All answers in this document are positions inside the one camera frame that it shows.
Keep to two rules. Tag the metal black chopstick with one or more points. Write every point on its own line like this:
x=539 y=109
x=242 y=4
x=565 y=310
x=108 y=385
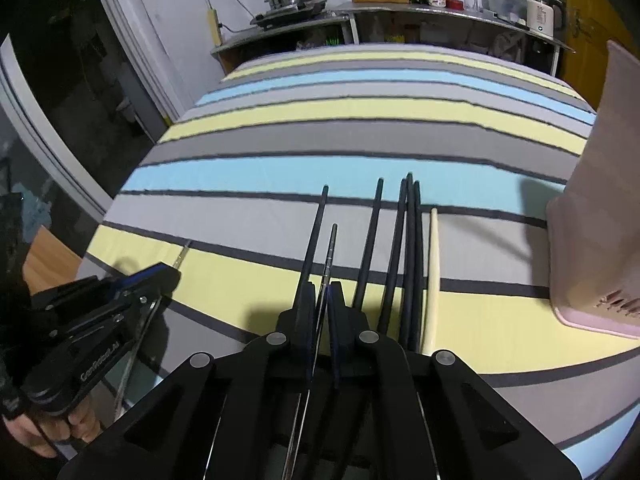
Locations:
x=330 y=255
x=182 y=255

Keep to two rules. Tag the white door frame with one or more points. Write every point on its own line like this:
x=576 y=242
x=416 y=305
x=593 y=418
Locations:
x=135 y=50

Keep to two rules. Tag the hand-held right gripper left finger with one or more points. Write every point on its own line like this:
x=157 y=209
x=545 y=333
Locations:
x=302 y=320

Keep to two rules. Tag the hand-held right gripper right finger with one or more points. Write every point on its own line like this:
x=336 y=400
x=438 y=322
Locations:
x=336 y=320

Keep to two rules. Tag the clear drinking glass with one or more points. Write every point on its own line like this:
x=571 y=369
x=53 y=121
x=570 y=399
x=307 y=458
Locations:
x=471 y=1

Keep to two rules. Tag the beige wooden chopstick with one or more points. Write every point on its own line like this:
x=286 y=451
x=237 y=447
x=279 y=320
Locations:
x=433 y=280

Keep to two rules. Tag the cardboard box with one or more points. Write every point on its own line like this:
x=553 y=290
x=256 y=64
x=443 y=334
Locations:
x=595 y=200

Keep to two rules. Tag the black induction cooker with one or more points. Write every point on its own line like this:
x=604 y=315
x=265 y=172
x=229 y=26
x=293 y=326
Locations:
x=287 y=15

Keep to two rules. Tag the person's left hand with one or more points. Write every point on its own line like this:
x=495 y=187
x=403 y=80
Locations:
x=30 y=435

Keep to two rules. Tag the steel kitchen counter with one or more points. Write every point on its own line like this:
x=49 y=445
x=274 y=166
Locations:
x=400 y=12

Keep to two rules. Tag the striped bed sheet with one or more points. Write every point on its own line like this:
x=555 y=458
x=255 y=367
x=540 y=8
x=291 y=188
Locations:
x=300 y=160

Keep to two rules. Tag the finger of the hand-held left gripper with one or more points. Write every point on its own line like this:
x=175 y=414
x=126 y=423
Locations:
x=157 y=292
x=150 y=274

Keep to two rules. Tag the yellow wooden door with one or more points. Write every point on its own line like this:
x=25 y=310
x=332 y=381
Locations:
x=595 y=15

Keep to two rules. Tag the brown wooden board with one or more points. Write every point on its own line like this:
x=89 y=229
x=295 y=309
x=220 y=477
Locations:
x=50 y=260

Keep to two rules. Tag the yellow power strip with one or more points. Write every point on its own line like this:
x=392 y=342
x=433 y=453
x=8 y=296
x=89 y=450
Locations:
x=214 y=27

